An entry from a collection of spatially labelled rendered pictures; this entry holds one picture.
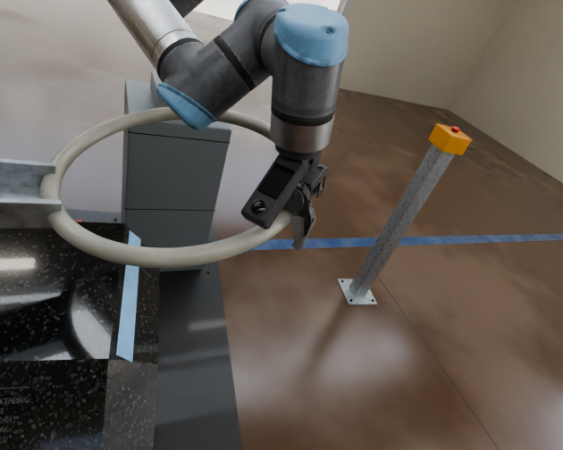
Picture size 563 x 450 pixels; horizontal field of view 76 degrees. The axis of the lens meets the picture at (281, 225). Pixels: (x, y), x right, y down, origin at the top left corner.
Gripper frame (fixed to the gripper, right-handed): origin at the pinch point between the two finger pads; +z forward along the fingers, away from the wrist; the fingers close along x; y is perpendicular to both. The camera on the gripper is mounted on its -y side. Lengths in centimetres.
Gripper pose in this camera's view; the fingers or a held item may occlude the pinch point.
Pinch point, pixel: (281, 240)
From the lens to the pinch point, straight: 66.5
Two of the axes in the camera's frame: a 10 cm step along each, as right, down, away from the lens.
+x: -8.5, -4.1, 3.4
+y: 5.3, -5.5, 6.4
